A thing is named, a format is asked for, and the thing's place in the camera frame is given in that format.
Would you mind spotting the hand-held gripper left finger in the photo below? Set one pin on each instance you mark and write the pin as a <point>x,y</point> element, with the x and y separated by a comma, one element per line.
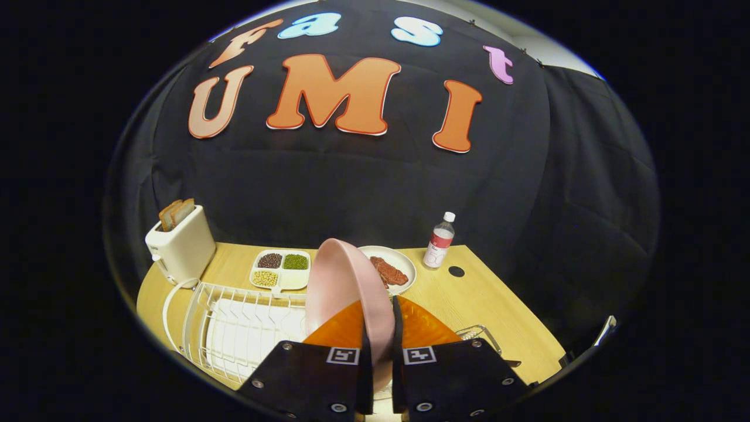
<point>366,381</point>

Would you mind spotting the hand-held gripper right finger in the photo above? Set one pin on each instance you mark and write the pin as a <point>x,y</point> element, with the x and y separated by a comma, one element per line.
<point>398,381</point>

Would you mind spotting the pink plate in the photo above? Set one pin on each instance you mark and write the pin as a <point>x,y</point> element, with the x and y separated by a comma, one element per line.
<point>345,275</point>

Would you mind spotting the white round plate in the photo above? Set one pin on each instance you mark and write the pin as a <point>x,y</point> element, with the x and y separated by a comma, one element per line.
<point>404,261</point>

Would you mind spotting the white divided dish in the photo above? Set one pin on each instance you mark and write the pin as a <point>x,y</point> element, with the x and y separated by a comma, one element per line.
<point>296,280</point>

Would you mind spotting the large red meat piece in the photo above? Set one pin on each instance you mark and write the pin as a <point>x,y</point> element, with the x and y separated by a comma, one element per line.
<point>389,271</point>

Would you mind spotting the black round table grommet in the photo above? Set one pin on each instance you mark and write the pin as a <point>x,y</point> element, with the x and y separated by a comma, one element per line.
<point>456,271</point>

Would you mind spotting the pile of green beans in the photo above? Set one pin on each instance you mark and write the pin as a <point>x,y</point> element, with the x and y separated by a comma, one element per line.
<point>296,262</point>

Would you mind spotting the white drip tray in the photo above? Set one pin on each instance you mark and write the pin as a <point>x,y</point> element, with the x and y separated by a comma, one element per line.
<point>234,334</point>

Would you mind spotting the clear water bottle red label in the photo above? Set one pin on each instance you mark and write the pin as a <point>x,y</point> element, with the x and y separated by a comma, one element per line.
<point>438,246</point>

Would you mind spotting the pile of yellow beans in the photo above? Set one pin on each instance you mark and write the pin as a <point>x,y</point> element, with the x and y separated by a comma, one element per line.
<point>265,278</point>

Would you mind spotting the pile of dark beans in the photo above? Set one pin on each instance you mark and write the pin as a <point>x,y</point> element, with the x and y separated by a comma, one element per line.
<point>270,261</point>

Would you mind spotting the black backdrop cloth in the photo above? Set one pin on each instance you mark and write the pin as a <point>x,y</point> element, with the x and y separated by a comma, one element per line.
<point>351,187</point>

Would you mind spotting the white toaster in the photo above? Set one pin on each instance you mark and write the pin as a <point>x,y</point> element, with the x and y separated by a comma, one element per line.
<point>181,249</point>

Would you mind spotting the toast bread slice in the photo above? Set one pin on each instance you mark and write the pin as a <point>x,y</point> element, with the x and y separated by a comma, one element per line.
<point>185,210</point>
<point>167,217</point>

